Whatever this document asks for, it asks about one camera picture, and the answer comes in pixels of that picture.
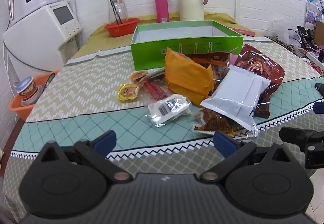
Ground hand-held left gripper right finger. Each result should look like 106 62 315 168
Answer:
199 131 295 184

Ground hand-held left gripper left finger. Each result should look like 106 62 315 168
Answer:
38 130 132 184

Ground clear packet with white label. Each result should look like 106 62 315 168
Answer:
145 96 192 128

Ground dark red snack bag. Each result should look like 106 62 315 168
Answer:
233 44 286 118

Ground orange snack bag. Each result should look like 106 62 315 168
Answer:
164 47 214 105

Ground red brown snack packet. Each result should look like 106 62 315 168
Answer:
186 52 231 85

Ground green cardboard box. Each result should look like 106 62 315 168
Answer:
130 21 244 70

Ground clear bag of brown snacks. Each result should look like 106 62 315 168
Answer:
192 109 254 138

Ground white foil snack packet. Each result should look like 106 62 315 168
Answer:
200 64 271 137

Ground yellow round candy packet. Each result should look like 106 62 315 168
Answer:
118 83 140 101

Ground red stick snack packet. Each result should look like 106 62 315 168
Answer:
143 80 169 103

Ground leopard print cloth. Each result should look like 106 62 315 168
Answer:
266 37 324 62

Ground small orange candy packet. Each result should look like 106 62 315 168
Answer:
130 71 148 85

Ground brown cardboard box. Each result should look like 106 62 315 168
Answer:
315 21 324 50

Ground black chargers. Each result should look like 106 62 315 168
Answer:
296 25 317 48

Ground dark thin snack packet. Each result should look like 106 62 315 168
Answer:
145 69 165 81

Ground clear plastic bag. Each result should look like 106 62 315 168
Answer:
273 20 299 42

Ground orange plastic basin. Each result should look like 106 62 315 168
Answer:
8 70 60 122

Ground printed cup with lid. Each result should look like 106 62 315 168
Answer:
16 76 42 107

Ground red paper envelope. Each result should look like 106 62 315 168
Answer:
231 28 256 37

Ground red plastic basket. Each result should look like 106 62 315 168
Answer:
104 18 140 37

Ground white countertop appliance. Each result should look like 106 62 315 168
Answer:
3 0 83 79

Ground glass carafe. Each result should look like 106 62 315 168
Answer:
106 0 128 24

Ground black straw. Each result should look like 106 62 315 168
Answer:
107 0 123 24

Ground cream thermos jug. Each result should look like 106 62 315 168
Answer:
180 0 210 21

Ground pink water bottle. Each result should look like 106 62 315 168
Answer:
155 0 171 22

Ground picture cards on wall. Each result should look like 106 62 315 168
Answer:
305 2 324 24

